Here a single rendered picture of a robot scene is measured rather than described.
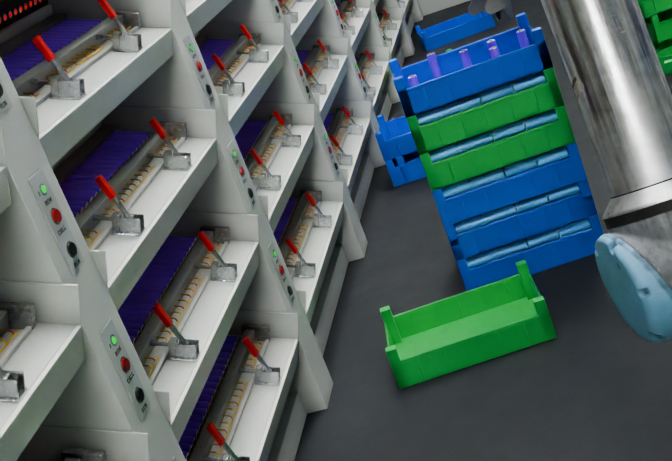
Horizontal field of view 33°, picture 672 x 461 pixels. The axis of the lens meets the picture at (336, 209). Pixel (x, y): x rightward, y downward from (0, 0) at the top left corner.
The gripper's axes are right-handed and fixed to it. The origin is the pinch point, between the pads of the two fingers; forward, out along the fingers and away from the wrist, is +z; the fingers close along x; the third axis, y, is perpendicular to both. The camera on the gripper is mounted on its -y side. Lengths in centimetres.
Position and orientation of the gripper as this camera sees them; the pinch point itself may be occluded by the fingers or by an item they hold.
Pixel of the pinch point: (504, 11)
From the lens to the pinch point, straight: 229.9
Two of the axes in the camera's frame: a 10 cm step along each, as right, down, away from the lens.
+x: 4.8, 1.1, -8.7
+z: 5.4, 7.5, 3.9
